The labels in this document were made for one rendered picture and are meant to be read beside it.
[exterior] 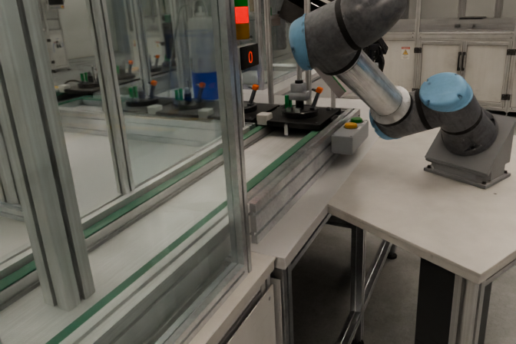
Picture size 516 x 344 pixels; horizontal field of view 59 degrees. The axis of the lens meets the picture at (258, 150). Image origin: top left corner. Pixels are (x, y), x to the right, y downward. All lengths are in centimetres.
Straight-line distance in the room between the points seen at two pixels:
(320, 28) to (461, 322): 70
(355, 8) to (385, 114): 39
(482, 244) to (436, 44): 458
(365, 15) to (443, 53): 463
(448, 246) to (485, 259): 8
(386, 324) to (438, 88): 123
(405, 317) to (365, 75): 139
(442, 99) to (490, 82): 428
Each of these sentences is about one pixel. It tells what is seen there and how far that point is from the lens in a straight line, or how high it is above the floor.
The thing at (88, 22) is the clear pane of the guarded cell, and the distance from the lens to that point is 56.
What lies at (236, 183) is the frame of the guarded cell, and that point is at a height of 106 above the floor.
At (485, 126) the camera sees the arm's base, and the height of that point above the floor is 102.
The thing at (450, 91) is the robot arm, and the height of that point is 113.
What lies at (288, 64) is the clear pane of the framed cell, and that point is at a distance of 307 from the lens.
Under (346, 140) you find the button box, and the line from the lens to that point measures 145.
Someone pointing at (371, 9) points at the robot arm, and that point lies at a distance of 96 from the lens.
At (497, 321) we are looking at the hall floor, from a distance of 235.
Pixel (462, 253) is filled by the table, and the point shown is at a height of 86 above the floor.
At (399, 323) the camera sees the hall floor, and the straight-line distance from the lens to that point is 222.
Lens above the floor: 139
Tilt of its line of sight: 19 degrees down
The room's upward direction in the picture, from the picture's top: 3 degrees counter-clockwise
